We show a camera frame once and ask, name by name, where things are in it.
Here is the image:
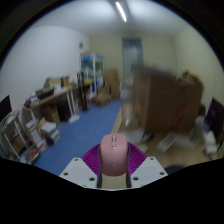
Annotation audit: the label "ceiling tube light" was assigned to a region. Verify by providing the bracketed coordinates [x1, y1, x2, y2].
[114, 1, 128, 23]

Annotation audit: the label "grey door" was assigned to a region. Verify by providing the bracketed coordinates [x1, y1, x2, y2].
[121, 37, 144, 81]

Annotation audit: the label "open cardboard box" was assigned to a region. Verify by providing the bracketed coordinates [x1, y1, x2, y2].
[92, 91, 113, 107]

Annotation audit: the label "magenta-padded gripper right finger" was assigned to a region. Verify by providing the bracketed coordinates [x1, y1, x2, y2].
[125, 142, 169, 189]

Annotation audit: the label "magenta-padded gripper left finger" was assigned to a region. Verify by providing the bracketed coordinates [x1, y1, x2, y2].
[59, 143, 103, 189]

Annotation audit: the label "white calculator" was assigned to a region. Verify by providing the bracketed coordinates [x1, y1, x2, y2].
[155, 133, 177, 154]

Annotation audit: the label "large brown cardboard box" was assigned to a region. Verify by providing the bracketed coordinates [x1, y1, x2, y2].
[131, 64, 205, 133]

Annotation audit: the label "stacked brown cardboard boxes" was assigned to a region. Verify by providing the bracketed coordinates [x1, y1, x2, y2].
[104, 68, 121, 100]

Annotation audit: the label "stack of books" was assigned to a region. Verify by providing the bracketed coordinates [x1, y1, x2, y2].
[39, 121, 62, 146]

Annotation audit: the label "blue white glass-door cabinet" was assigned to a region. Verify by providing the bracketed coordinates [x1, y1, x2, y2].
[79, 51, 104, 89]

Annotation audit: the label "pink computer mouse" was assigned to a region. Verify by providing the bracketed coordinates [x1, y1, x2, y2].
[99, 133, 129, 177]

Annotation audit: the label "long wooden side desk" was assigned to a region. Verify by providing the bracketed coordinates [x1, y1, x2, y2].
[23, 83, 91, 128]

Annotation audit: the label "shelf unit with books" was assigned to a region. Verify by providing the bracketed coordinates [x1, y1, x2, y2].
[0, 94, 48, 164]

